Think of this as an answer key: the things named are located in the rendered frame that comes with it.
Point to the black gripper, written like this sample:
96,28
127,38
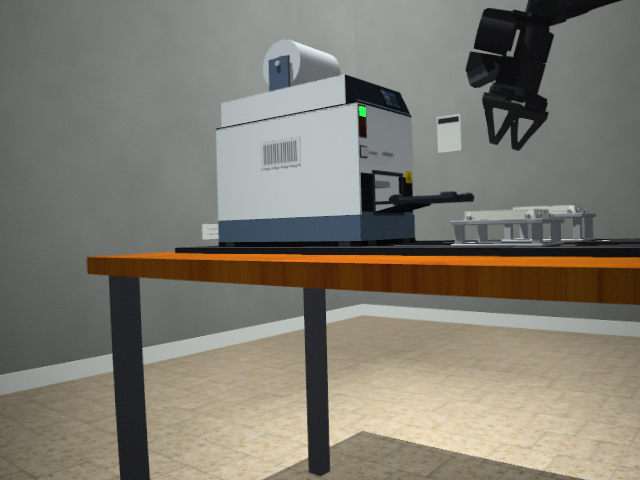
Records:
529,77

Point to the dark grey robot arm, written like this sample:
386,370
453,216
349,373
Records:
497,30

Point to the white cylinder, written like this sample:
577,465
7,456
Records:
306,64

